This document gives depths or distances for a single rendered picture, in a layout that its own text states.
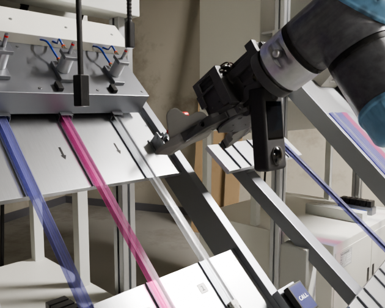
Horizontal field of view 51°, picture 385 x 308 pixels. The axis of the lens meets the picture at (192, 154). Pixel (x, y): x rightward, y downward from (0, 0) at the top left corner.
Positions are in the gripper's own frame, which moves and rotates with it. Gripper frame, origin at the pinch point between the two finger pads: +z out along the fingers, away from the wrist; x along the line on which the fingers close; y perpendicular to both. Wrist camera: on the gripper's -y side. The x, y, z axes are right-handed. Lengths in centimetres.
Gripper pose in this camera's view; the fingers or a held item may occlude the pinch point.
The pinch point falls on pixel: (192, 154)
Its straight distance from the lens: 66.1
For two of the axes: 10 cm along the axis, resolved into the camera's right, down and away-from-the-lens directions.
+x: -7.0, 0.9, -7.1
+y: -3.9, -8.8, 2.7
